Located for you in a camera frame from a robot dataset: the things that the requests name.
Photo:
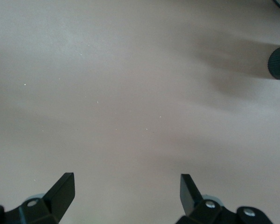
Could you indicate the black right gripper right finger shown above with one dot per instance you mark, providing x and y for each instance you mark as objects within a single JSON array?
[{"x": 198, "y": 210}]

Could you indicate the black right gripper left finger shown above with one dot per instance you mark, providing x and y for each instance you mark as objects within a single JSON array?
[{"x": 57, "y": 198}]

